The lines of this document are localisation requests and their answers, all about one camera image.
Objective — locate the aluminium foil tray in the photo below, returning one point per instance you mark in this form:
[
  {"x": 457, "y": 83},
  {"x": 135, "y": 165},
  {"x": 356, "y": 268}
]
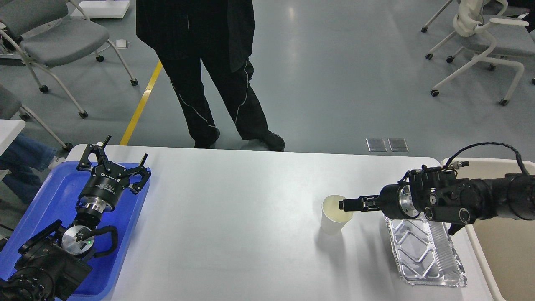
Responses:
[{"x": 424, "y": 253}]

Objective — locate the right metal floor plate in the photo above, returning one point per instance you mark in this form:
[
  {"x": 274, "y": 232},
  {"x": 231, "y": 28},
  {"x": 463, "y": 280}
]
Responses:
[{"x": 398, "y": 145}]

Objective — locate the seated person in jeans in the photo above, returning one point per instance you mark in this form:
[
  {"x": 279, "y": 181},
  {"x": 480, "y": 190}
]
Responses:
[{"x": 21, "y": 158}]

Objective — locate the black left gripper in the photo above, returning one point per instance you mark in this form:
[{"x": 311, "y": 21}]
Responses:
[{"x": 104, "y": 184}]

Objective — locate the grey chair on castors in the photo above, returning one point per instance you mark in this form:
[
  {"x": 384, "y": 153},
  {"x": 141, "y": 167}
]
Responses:
[{"x": 42, "y": 34}]

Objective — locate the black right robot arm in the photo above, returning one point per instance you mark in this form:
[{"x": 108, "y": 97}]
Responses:
[{"x": 441, "y": 196}]

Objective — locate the white office chair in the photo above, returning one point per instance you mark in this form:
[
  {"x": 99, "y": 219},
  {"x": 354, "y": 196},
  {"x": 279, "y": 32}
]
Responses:
[{"x": 492, "y": 39}]

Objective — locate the left metal floor plate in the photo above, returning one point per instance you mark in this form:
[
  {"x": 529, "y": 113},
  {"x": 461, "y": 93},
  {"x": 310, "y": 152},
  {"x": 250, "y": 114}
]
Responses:
[{"x": 376, "y": 145}]

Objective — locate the person in black clothes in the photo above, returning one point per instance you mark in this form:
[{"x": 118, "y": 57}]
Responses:
[{"x": 187, "y": 35}]

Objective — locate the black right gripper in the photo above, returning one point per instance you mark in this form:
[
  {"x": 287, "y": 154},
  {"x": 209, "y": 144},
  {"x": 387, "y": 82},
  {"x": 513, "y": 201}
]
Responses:
[{"x": 395, "y": 203}]

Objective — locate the metal floor plate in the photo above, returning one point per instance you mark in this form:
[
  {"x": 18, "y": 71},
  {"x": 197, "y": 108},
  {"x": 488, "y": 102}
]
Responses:
[
  {"x": 376, "y": 145},
  {"x": 398, "y": 145}
]

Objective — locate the white side table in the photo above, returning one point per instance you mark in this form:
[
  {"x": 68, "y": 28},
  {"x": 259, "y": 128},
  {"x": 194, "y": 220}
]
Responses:
[{"x": 9, "y": 130}]

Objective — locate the blue plastic tray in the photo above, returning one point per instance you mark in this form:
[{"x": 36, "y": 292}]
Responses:
[{"x": 56, "y": 200}]

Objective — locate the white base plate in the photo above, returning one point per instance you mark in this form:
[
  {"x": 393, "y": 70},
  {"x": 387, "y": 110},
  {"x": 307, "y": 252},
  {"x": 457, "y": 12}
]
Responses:
[{"x": 105, "y": 9}]

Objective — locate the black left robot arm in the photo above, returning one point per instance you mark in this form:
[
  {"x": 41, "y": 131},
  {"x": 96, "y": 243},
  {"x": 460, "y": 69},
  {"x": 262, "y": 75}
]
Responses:
[{"x": 72, "y": 241}]

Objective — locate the white paper cup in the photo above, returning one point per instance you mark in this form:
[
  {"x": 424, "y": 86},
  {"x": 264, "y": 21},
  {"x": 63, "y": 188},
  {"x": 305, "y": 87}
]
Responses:
[{"x": 333, "y": 218}]

